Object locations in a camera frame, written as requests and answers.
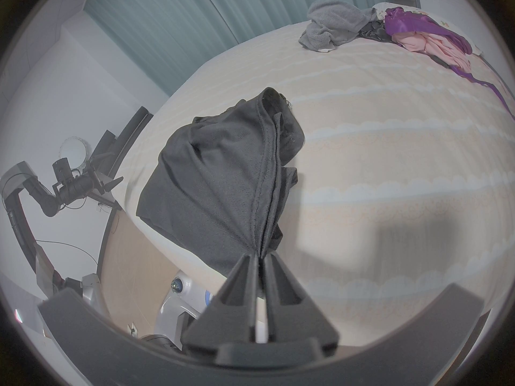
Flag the pink garment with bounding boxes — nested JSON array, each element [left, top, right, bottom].
[[392, 32, 474, 74]]

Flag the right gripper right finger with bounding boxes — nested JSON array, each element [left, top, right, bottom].
[[262, 252, 341, 355]]

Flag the bed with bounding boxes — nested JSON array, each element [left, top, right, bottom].
[[98, 0, 515, 347]]

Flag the white printed pillow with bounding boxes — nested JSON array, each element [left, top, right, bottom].
[[370, 2, 484, 55]]

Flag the black T-shirt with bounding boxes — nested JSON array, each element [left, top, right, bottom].
[[135, 87, 307, 281]]

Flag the black chest of drawers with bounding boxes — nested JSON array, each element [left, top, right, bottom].
[[89, 107, 154, 178]]

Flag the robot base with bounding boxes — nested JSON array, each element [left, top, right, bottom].
[[80, 269, 268, 349]]

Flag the round white-framed mirror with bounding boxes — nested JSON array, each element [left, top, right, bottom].
[[59, 136, 89, 168]]

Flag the black shiny garment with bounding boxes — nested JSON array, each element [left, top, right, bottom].
[[357, 19, 393, 43]]

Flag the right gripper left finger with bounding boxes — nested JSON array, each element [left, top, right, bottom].
[[183, 253, 259, 355]]

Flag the grey garment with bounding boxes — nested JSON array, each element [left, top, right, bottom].
[[299, 0, 379, 53]]

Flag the black cable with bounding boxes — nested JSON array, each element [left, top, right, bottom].
[[35, 238, 100, 272]]

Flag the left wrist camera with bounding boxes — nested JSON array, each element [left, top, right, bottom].
[[52, 158, 71, 181]]

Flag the purple garment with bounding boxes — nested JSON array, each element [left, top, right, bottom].
[[382, 7, 515, 122]]

